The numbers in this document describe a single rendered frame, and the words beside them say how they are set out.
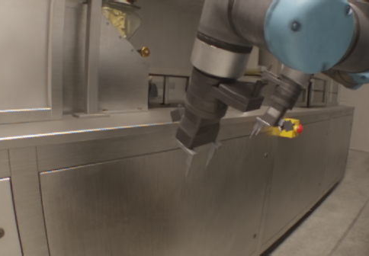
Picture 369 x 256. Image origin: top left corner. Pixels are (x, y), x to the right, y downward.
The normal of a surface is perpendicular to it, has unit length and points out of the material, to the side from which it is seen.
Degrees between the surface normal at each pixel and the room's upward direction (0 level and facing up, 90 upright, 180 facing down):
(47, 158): 90
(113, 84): 90
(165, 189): 90
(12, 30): 90
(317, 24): 115
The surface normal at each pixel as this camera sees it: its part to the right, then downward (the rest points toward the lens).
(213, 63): -0.36, 0.43
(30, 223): 0.70, 0.15
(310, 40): 0.29, 0.56
